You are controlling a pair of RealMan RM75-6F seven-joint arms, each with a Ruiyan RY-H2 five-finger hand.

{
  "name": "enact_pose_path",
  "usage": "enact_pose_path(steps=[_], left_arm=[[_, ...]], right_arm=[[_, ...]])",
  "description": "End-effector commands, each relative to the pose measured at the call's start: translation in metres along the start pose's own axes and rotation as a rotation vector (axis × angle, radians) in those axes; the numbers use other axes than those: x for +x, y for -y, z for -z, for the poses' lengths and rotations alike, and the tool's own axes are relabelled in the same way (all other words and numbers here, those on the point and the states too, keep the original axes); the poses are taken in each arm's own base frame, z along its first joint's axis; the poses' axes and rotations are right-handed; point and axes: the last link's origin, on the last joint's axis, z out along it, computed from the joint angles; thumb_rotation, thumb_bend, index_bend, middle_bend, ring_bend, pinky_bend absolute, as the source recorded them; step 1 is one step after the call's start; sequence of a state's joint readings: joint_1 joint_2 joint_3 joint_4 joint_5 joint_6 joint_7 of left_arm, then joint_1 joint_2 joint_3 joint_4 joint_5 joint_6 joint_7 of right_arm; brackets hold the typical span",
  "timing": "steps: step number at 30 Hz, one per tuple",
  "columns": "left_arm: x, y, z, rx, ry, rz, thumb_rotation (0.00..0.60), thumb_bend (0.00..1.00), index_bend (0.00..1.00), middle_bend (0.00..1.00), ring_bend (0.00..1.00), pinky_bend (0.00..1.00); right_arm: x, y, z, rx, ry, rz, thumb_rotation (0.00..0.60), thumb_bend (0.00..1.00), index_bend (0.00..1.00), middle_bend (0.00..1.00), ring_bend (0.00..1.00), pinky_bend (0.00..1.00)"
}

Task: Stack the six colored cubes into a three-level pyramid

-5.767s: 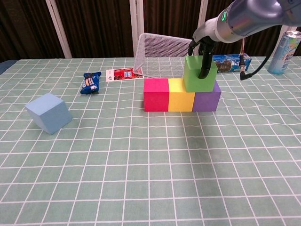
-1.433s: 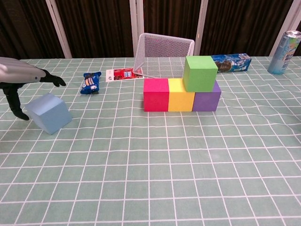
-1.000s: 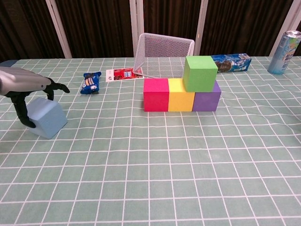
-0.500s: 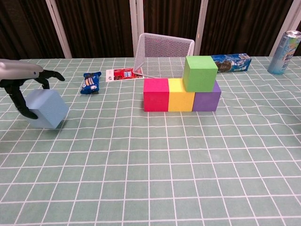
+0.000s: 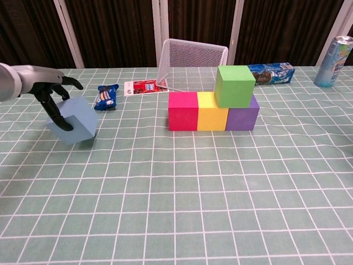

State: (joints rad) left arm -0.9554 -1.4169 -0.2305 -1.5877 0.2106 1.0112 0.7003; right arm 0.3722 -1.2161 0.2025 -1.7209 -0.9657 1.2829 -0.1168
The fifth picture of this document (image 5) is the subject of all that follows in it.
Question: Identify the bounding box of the white partition frame post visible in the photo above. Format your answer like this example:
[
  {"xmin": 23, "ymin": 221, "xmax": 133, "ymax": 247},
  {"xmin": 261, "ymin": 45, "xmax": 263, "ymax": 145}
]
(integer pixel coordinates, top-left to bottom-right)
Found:
[
  {"xmin": 228, "ymin": 0, "xmax": 245, "ymax": 67},
  {"xmin": 53, "ymin": 0, "xmax": 85, "ymax": 69},
  {"xmin": 317, "ymin": 0, "xmax": 353, "ymax": 67},
  {"xmin": 151, "ymin": 0, "xmax": 169, "ymax": 68}
]

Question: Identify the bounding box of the blue cookie box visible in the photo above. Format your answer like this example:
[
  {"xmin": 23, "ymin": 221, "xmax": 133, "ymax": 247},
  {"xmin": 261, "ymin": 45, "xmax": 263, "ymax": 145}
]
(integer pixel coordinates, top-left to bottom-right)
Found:
[{"xmin": 247, "ymin": 62, "xmax": 296, "ymax": 86}]

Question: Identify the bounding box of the white wire mesh basket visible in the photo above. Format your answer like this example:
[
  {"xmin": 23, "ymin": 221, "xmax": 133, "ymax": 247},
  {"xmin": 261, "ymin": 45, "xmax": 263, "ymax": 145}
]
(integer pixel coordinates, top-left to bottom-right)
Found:
[{"xmin": 155, "ymin": 38, "xmax": 229, "ymax": 96}]

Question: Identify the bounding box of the small blue cookie packet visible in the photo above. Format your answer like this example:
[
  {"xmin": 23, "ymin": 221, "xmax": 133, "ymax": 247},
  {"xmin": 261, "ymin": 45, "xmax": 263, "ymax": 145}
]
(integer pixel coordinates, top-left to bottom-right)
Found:
[{"xmin": 93, "ymin": 83, "xmax": 120, "ymax": 112}]

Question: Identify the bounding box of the green foam cube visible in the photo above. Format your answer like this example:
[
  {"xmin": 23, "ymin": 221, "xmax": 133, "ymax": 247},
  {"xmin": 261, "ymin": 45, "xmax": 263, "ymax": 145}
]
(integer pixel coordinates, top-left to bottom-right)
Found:
[{"xmin": 215, "ymin": 65, "xmax": 256, "ymax": 108}]

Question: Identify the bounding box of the green checked tablecloth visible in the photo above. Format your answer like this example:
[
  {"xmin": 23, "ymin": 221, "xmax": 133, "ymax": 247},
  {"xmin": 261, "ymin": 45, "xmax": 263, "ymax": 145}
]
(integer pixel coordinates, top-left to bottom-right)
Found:
[{"xmin": 0, "ymin": 65, "xmax": 353, "ymax": 265}]

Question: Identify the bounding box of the yellow foam cube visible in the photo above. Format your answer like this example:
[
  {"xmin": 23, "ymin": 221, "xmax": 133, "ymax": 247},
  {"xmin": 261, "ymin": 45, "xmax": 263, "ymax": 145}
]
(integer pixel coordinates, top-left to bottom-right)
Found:
[{"xmin": 197, "ymin": 92, "xmax": 230, "ymax": 131}]

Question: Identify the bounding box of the light blue foam cube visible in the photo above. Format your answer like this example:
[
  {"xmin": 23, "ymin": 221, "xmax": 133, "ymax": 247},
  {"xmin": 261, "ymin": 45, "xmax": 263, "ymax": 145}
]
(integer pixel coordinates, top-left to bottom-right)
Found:
[{"xmin": 45, "ymin": 96, "xmax": 99, "ymax": 145}]

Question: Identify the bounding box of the purple foam cube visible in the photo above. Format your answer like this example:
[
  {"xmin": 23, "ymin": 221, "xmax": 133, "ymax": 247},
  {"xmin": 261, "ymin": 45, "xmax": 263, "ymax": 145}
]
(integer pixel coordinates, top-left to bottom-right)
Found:
[{"xmin": 225, "ymin": 95, "xmax": 260, "ymax": 131}]

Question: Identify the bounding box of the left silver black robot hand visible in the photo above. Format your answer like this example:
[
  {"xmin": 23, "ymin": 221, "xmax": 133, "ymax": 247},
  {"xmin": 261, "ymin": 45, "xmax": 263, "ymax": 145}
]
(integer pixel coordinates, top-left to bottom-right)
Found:
[{"xmin": 15, "ymin": 65, "xmax": 84, "ymax": 131}]

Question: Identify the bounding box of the dark pleated curtain backdrop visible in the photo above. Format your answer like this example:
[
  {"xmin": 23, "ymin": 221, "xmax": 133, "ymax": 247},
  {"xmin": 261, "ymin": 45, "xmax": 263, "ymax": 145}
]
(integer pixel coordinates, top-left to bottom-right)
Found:
[{"xmin": 0, "ymin": 0, "xmax": 353, "ymax": 73}]

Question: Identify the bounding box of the crimson red foam cube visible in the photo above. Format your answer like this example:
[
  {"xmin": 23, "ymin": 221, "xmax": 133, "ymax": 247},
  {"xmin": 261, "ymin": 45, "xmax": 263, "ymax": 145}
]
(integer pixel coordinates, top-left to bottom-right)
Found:
[{"xmin": 168, "ymin": 92, "xmax": 200, "ymax": 131}]

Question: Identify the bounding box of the red printed card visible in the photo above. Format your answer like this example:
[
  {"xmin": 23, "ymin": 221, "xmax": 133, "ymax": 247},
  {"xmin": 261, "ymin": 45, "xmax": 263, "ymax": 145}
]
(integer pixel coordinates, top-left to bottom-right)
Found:
[{"xmin": 124, "ymin": 79, "xmax": 169, "ymax": 97}]

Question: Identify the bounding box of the tall light blue drink can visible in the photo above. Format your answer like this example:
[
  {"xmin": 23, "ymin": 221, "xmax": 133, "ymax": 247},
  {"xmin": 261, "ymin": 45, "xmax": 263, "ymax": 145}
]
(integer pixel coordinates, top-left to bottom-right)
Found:
[{"xmin": 313, "ymin": 35, "xmax": 353, "ymax": 89}]

